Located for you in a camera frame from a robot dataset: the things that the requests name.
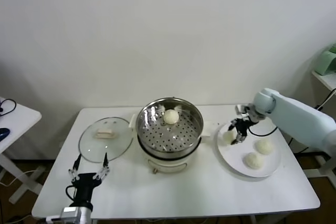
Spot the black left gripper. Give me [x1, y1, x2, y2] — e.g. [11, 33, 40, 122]
[68, 152, 111, 205]

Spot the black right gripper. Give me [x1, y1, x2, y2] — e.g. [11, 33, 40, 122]
[226, 118, 255, 146]

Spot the white steamed baozi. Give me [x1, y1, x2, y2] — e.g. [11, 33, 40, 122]
[243, 152, 264, 169]
[162, 109, 180, 125]
[222, 130, 237, 146]
[254, 140, 275, 156]

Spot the stainless steel steamer basket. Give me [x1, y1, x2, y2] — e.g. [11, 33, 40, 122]
[129, 98, 212, 158]

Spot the white round plate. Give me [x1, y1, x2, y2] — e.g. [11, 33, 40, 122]
[214, 121, 282, 178]

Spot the round glass pot lid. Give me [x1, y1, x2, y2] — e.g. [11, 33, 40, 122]
[78, 117, 134, 164]

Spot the white electric pot base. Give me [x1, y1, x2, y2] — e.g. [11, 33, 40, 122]
[136, 129, 209, 175]

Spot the white side table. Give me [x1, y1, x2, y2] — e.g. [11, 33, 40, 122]
[0, 97, 44, 205]

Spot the blue computer mouse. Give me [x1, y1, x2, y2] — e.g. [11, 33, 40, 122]
[0, 127, 11, 141]

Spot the mint green appliance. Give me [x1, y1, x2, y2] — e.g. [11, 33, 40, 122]
[313, 42, 336, 76]

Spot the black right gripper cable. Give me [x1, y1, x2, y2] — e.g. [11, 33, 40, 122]
[247, 123, 279, 137]

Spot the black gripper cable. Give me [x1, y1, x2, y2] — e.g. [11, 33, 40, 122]
[65, 185, 77, 204]
[247, 123, 279, 137]

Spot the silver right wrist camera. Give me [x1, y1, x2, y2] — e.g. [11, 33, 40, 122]
[235, 104, 251, 118]

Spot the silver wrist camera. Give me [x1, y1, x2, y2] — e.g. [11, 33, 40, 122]
[235, 104, 251, 118]
[46, 207, 82, 224]

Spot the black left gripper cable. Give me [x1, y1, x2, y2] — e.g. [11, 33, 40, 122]
[65, 185, 77, 204]

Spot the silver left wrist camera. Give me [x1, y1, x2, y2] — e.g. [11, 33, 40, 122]
[46, 207, 82, 224]

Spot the white floor cable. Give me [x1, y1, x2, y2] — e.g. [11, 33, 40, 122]
[0, 170, 36, 187]

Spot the thin black desk cable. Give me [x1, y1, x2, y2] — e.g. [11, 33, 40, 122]
[0, 98, 18, 117]

